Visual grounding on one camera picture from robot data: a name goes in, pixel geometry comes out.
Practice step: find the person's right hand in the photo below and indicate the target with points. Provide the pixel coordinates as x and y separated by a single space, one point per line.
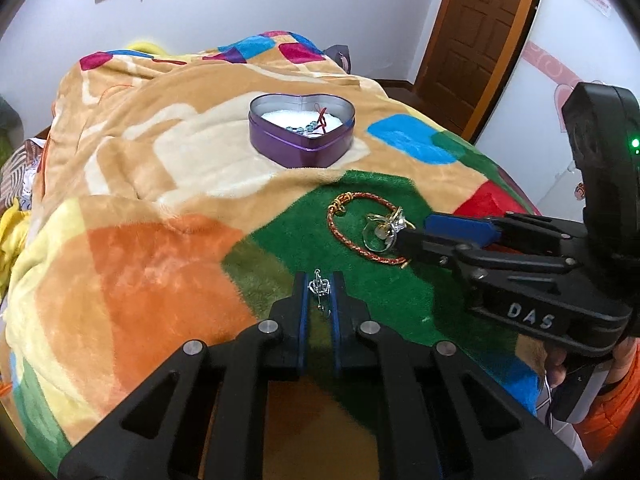
626 360

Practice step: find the colourful patchwork plush blanket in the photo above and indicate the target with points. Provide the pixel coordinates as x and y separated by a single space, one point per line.
150 200

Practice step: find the yellow cloth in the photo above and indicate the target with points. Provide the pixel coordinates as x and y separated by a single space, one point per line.
9 245

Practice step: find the yellow pillow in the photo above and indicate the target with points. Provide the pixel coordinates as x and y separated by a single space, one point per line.
147 46

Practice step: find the person's right forearm orange sleeve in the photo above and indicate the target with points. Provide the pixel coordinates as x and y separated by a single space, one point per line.
615 420

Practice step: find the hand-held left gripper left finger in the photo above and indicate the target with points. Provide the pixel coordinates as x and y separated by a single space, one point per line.
300 320

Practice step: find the white cabinet with pink stickers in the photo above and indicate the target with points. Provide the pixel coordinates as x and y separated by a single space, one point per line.
550 60

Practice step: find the brown wooden door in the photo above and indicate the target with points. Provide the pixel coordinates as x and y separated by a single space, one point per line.
475 35

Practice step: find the silver crown pendant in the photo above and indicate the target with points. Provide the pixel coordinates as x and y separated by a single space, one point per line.
317 287

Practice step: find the purple heart-shaped tin box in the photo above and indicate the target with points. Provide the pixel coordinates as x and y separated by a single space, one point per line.
300 137

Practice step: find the dark grey bag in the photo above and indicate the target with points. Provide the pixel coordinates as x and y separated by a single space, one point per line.
341 57

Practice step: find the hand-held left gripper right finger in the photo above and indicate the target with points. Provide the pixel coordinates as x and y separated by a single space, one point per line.
336 320

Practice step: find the striped cloth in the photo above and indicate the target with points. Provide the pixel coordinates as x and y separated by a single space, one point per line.
20 170

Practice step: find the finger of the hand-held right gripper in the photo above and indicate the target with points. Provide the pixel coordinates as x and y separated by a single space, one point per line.
430 250
460 227

